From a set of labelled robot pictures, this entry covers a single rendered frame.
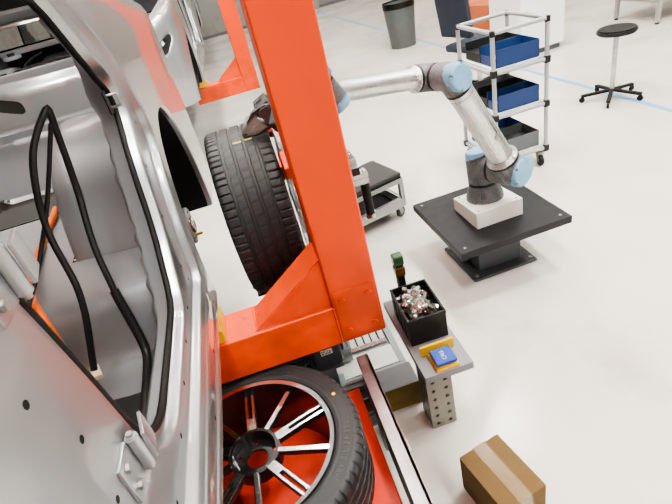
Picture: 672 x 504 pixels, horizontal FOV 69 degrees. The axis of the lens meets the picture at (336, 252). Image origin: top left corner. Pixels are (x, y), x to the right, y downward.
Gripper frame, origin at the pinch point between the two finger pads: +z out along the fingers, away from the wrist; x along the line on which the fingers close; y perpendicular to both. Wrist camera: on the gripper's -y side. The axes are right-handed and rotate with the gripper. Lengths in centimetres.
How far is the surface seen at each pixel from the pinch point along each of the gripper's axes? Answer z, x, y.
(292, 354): 29, -38, -62
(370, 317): 1, -48, -61
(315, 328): 17, -36, -60
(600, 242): -89, -182, -14
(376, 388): 14, -60, -78
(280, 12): -39, 36, -33
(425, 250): -9, -153, 28
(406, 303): -9, -58, -58
